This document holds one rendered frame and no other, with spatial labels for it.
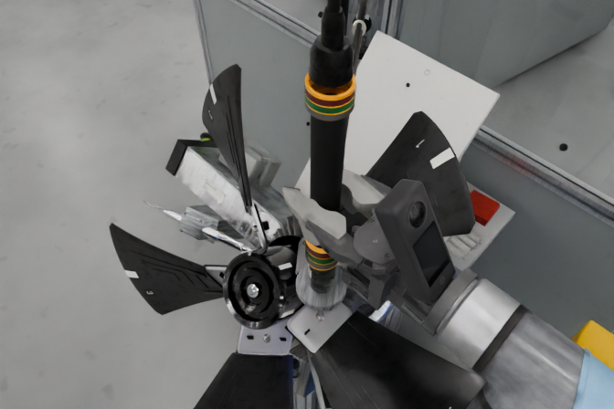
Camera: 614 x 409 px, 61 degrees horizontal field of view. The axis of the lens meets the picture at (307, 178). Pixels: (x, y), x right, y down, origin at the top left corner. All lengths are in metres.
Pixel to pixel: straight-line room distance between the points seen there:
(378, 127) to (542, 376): 0.61
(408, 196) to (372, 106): 0.57
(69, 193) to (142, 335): 0.85
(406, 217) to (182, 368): 1.73
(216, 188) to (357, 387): 0.48
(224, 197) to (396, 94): 0.39
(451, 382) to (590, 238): 0.71
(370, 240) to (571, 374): 0.20
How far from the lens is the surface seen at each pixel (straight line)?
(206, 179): 1.08
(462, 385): 0.83
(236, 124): 0.83
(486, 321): 0.50
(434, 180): 0.71
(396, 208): 0.44
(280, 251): 0.83
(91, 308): 2.32
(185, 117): 2.87
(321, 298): 0.71
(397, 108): 0.98
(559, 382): 0.50
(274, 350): 0.92
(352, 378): 0.81
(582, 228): 1.42
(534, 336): 0.50
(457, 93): 0.95
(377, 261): 0.51
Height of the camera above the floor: 1.94
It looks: 51 degrees down
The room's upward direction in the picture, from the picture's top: straight up
